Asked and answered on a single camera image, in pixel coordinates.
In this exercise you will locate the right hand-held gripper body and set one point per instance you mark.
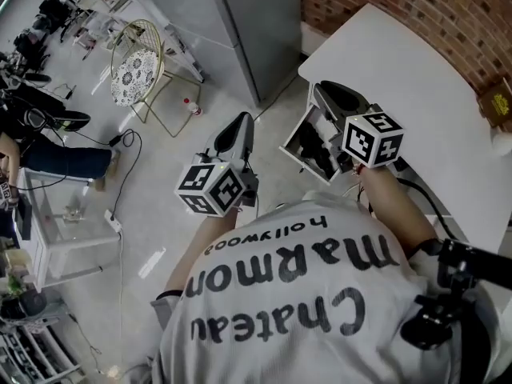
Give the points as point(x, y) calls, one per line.
point(372, 138)

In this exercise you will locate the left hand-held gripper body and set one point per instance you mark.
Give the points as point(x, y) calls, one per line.
point(216, 186)

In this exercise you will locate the white drawer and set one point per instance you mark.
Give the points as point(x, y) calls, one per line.
point(294, 142)

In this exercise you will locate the another person's forearm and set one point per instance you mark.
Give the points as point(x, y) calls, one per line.
point(10, 154)

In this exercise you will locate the person's right forearm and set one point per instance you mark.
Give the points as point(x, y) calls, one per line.
point(396, 202)

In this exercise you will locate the plastic bottle with red cap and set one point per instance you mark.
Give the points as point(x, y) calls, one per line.
point(194, 108)

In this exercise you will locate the white power strip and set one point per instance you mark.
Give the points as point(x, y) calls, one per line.
point(113, 220)

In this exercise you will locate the black power adapter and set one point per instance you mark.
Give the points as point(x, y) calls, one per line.
point(115, 141)

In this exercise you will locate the brown cardboard box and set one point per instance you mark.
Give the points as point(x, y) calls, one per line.
point(498, 104)

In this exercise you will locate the patterned round seat cushion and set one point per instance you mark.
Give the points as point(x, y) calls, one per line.
point(132, 76)

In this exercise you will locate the white shelf unit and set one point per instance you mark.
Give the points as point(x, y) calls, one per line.
point(178, 52)

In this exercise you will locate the glass-top white side table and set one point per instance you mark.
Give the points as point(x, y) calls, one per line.
point(64, 218)

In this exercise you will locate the grey metal cabinet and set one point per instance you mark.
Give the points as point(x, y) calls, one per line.
point(248, 22)

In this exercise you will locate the white printed t-shirt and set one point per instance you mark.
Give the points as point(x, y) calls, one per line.
point(280, 350)

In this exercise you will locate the black equipment pile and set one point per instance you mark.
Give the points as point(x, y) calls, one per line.
point(36, 110)

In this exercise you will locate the potted green plant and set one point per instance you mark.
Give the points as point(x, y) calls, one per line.
point(18, 298)

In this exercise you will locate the black bags pile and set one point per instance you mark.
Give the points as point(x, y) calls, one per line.
point(48, 18)

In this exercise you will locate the white low rack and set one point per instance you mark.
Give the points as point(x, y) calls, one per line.
point(36, 350)

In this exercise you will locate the black head camera rig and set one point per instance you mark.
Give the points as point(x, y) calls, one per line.
point(452, 286)

